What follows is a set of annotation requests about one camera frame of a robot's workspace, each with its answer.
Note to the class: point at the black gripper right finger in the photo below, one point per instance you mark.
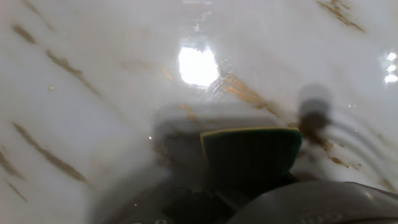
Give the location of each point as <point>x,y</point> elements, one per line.
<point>291,178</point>

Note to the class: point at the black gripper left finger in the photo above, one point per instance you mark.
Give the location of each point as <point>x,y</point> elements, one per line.
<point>174,208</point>

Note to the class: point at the green yellow sponge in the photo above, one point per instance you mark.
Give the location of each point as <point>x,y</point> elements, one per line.
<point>248,152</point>

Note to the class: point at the marble pattern board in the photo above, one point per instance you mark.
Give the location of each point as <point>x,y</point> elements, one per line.
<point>77,124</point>

